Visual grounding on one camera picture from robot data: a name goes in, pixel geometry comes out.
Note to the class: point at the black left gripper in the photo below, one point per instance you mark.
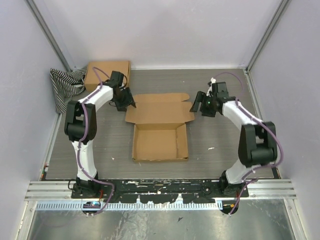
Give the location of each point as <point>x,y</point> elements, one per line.
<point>129,100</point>

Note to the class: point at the slotted cable duct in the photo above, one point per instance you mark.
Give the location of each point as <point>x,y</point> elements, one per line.
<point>78,205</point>

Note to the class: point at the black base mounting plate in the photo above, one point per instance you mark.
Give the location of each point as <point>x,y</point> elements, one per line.
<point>157,191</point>

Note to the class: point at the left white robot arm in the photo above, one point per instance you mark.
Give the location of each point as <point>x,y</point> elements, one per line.
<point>81,127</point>

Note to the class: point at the aluminium frame rail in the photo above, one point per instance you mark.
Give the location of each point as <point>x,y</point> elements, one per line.
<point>261,189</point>

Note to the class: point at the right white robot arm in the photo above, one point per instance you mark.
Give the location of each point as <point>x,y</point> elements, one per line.
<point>257,146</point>

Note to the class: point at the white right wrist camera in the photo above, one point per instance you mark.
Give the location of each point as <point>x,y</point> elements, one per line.
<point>212,81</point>

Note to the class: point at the black white striped cloth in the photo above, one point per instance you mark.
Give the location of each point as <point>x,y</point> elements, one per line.
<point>66,85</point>

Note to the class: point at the brown cardboard box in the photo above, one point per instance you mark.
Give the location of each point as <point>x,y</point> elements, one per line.
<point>160,131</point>
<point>103,70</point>

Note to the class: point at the closed brown cardboard box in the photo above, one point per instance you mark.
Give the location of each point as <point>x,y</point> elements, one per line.
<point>103,70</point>

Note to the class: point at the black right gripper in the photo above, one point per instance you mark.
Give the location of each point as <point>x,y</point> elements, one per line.
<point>202,97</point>

